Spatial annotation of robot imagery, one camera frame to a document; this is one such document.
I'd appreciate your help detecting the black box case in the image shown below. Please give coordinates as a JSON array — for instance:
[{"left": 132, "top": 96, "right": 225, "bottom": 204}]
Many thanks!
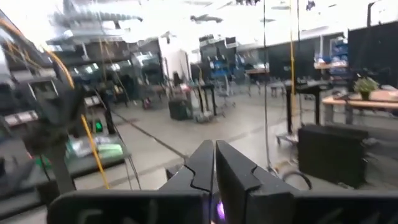
[{"left": 297, "top": 124, "right": 369, "bottom": 189}]

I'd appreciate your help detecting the blurred black equipment stand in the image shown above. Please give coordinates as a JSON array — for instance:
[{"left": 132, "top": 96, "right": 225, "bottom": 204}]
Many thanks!
[{"left": 18, "top": 77, "right": 85, "bottom": 195}]

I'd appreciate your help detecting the black robot arm with cables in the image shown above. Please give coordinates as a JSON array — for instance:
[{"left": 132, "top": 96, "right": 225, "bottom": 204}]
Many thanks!
[{"left": 40, "top": 46, "right": 110, "bottom": 190}]

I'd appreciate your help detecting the black partition wall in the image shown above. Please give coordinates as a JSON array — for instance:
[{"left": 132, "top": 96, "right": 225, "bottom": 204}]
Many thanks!
[{"left": 347, "top": 21, "right": 398, "bottom": 88}]

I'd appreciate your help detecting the small green potted plant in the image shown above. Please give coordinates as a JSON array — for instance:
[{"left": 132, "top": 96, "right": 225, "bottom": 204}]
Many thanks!
[{"left": 353, "top": 77, "right": 379, "bottom": 101}]

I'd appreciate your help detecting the black bin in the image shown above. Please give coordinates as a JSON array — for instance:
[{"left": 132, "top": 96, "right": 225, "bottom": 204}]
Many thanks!
[{"left": 168, "top": 98, "right": 192, "bottom": 121}]

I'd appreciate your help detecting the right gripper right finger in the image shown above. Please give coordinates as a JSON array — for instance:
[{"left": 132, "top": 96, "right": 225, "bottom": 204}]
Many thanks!
[{"left": 215, "top": 139, "right": 299, "bottom": 224}]

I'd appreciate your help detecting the dark workstation table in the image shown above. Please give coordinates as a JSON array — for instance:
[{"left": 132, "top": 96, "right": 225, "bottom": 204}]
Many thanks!
[{"left": 0, "top": 136, "right": 131, "bottom": 218}]

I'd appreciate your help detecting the black cable loop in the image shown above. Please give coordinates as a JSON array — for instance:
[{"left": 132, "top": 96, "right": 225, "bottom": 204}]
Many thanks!
[{"left": 281, "top": 170, "right": 313, "bottom": 190}]

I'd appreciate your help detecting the pale green container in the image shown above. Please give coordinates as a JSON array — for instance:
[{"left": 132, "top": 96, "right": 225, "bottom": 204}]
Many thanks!
[{"left": 98, "top": 143, "right": 124, "bottom": 158}]

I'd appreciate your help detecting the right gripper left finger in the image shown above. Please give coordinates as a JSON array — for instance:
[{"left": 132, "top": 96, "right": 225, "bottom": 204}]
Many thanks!
[{"left": 158, "top": 139, "right": 216, "bottom": 197}]

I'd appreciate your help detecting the thin black hanging cable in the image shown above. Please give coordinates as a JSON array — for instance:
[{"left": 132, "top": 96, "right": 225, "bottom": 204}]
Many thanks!
[{"left": 262, "top": 0, "right": 272, "bottom": 170}]

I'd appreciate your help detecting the black standing desk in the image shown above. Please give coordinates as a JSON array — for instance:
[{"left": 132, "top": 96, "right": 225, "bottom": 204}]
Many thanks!
[{"left": 284, "top": 80, "right": 332, "bottom": 138}]

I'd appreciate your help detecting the light wooden table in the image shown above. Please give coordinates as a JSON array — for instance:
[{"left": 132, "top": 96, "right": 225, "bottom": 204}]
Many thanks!
[{"left": 322, "top": 89, "right": 398, "bottom": 125}]

